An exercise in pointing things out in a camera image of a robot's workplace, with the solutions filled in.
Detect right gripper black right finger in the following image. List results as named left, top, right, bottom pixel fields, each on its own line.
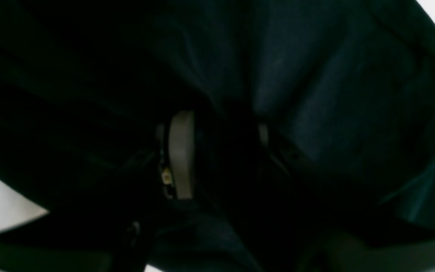
left=258, top=124, right=435, bottom=272

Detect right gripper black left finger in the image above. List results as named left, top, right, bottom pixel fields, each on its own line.
left=0, top=111, right=195, bottom=272

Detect black t-shirt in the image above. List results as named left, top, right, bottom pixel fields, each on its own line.
left=0, top=0, right=435, bottom=272

